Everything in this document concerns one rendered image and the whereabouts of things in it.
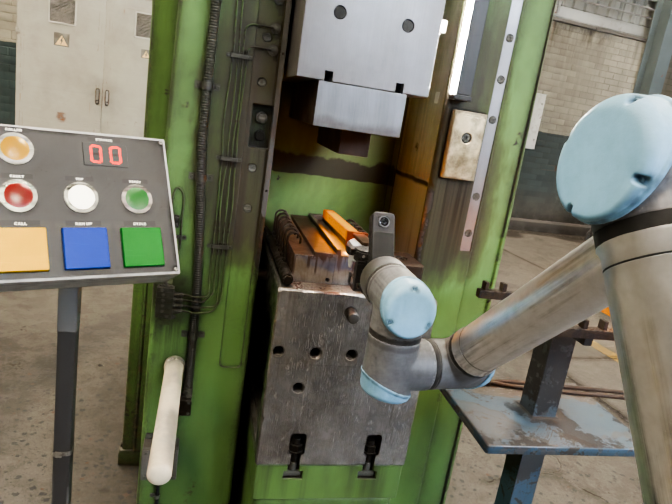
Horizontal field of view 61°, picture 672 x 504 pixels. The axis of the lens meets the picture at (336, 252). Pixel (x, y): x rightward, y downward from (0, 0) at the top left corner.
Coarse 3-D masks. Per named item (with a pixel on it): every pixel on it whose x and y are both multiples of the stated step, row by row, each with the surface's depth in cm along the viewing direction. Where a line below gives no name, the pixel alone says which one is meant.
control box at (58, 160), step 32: (0, 128) 97; (32, 128) 100; (0, 160) 96; (32, 160) 99; (64, 160) 102; (96, 160) 106; (128, 160) 109; (160, 160) 113; (0, 192) 95; (64, 192) 101; (96, 192) 104; (160, 192) 112; (0, 224) 94; (32, 224) 97; (64, 224) 100; (96, 224) 103; (128, 224) 106; (160, 224) 110; (0, 288) 95; (32, 288) 100
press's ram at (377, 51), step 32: (320, 0) 117; (352, 0) 118; (384, 0) 119; (416, 0) 120; (288, 32) 139; (320, 32) 118; (352, 32) 119; (384, 32) 121; (416, 32) 122; (288, 64) 133; (320, 64) 120; (352, 64) 121; (384, 64) 123; (416, 64) 124; (416, 96) 126
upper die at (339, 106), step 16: (320, 80) 121; (304, 96) 137; (320, 96) 122; (336, 96) 122; (352, 96) 123; (368, 96) 124; (384, 96) 124; (400, 96) 125; (304, 112) 135; (320, 112) 123; (336, 112) 123; (352, 112) 124; (368, 112) 125; (384, 112) 125; (400, 112) 126; (336, 128) 124; (352, 128) 125; (368, 128) 126; (384, 128) 126; (400, 128) 127
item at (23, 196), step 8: (16, 184) 96; (24, 184) 97; (8, 192) 95; (16, 192) 96; (24, 192) 97; (32, 192) 98; (8, 200) 95; (16, 200) 96; (24, 200) 96; (32, 200) 97
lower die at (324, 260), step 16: (304, 224) 159; (320, 224) 157; (304, 240) 144; (320, 240) 142; (288, 256) 138; (304, 256) 130; (320, 256) 131; (336, 256) 132; (304, 272) 132; (320, 272) 132; (336, 272) 133; (352, 272) 134
